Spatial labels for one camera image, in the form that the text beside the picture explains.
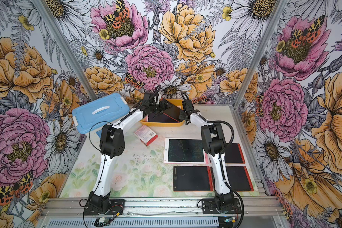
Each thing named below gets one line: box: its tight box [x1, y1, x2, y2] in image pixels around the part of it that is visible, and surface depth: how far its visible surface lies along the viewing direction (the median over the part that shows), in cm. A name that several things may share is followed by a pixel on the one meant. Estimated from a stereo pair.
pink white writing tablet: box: [163, 137, 209, 165], surface depth 96 cm
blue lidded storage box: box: [71, 93, 131, 139], surface depth 96 cm
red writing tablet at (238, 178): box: [225, 165, 255, 192], surface depth 85 cm
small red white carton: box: [133, 124, 159, 147], surface depth 101 cm
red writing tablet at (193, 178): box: [172, 165, 214, 192], surface depth 87 cm
